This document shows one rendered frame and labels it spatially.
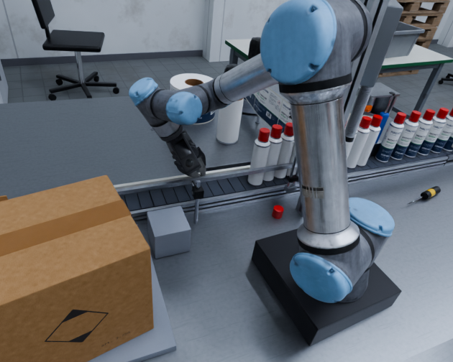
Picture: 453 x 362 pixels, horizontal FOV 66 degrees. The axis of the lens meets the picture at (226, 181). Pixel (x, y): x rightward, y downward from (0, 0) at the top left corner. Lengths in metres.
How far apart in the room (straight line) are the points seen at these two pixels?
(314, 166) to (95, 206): 0.42
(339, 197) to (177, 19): 4.43
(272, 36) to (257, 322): 0.64
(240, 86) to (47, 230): 0.50
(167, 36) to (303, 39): 4.42
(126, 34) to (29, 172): 3.58
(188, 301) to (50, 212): 0.40
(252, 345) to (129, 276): 0.35
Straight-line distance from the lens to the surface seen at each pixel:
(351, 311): 0.91
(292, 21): 0.55
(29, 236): 0.70
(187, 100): 0.81
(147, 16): 4.79
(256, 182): 1.17
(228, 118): 1.32
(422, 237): 1.32
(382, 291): 0.98
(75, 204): 0.74
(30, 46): 4.70
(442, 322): 1.11
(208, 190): 1.13
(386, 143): 1.48
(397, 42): 3.31
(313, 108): 0.57
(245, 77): 0.81
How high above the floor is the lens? 1.60
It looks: 37 degrees down
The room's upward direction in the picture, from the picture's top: 8 degrees clockwise
